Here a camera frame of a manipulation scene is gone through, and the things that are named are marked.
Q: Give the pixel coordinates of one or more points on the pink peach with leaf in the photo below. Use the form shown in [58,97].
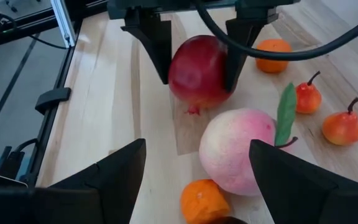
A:
[235,149]

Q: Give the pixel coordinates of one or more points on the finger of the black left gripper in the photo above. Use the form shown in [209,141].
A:
[157,43]
[239,46]

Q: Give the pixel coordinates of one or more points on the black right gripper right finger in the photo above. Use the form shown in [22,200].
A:
[291,193]

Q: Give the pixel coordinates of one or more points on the black aluminium table frame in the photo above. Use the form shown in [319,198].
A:
[89,7]

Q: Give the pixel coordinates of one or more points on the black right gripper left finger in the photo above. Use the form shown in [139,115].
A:
[120,186]

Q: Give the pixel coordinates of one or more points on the small orange-red pear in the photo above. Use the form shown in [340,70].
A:
[342,129]
[308,98]

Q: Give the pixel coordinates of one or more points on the red pomegranate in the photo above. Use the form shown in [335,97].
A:
[197,71]

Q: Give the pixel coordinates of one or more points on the silver aluminium extrusion post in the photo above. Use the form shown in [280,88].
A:
[62,21]

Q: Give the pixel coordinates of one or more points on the black table edge bracket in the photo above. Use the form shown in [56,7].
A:
[53,98]

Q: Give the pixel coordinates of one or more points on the orange mandarin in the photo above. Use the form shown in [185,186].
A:
[202,202]
[272,67]

